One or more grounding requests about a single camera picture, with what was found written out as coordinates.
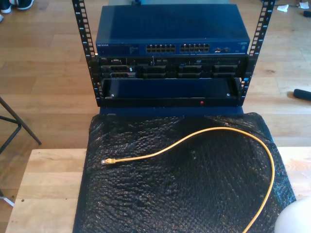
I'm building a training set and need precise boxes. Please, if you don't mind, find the black cylinder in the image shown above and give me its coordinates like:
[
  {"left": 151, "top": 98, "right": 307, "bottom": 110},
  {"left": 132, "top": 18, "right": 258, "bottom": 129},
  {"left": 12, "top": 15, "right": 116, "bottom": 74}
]
[{"left": 293, "top": 88, "right": 311, "bottom": 101}]

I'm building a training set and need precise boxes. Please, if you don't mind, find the yellow network cable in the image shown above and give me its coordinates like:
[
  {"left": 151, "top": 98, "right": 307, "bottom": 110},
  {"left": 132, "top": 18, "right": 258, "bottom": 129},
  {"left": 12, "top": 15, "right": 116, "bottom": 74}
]
[{"left": 101, "top": 126, "right": 276, "bottom": 233}]

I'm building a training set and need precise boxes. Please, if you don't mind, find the blue rack base plate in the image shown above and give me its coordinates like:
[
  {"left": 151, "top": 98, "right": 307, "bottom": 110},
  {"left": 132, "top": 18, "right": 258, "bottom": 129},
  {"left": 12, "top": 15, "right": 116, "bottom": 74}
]
[{"left": 99, "top": 106, "right": 244, "bottom": 117}]

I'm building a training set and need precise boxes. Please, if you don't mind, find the black rack bar red light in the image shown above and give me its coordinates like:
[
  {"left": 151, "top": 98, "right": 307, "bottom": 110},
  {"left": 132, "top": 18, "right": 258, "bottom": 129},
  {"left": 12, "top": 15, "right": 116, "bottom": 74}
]
[{"left": 98, "top": 96, "right": 244, "bottom": 108}]

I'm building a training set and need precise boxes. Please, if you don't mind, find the dark shoe white sole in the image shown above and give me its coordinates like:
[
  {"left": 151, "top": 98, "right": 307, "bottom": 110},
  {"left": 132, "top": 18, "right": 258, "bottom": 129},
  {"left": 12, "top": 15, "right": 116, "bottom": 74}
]
[
  {"left": 0, "top": 0, "right": 12, "bottom": 14},
  {"left": 16, "top": 0, "right": 35, "bottom": 11}
]

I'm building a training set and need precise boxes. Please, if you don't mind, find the black bubble mat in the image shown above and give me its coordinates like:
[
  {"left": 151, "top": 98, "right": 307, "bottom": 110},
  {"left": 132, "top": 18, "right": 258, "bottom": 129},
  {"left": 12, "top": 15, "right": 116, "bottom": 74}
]
[{"left": 72, "top": 112, "right": 298, "bottom": 233}]

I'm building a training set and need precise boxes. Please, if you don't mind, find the black perforated rack post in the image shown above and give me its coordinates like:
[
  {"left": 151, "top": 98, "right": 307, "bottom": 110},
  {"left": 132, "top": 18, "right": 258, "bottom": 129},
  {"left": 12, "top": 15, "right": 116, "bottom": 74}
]
[
  {"left": 239, "top": 0, "right": 276, "bottom": 106},
  {"left": 71, "top": 0, "right": 103, "bottom": 107}
]

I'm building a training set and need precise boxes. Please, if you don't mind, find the blue network switch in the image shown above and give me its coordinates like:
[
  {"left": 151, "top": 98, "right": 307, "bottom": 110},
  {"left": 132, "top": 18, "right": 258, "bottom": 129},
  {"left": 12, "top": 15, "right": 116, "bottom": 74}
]
[{"left": 95, "top": 4, "right": 251, "bottom": 56}]

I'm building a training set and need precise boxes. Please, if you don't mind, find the white metal foot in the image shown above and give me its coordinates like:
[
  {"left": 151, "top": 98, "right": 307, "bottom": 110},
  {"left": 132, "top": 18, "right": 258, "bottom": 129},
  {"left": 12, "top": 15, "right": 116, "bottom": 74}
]
[{"left": 0, "top": 188, "right": 16, "bottom": 207}]

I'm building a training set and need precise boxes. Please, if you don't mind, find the blue recessed rack panel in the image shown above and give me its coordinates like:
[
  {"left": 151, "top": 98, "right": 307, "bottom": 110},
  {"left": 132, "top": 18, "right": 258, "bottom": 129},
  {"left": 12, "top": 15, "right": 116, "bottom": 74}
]
[{"left": 101, "top": 78, "right": 242, "bottom": 100}]

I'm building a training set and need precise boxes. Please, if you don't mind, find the black metal stool frame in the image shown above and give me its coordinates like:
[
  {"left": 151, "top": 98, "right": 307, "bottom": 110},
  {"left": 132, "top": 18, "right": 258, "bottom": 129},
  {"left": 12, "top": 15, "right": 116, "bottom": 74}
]
[{"left": 0, "top": 96, "right": 42, "bottom": 155}]

